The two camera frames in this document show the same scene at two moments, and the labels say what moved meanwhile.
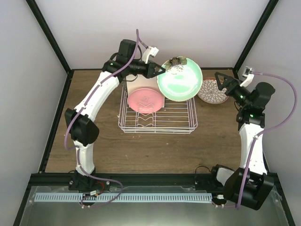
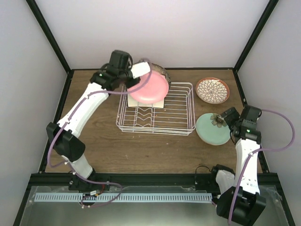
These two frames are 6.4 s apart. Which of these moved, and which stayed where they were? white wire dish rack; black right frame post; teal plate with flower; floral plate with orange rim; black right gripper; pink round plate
Moved: pink round plate; teal plate with flower; black right gripper
Stayed: floral plate with orange rim; white wire dish rack; black right frame post
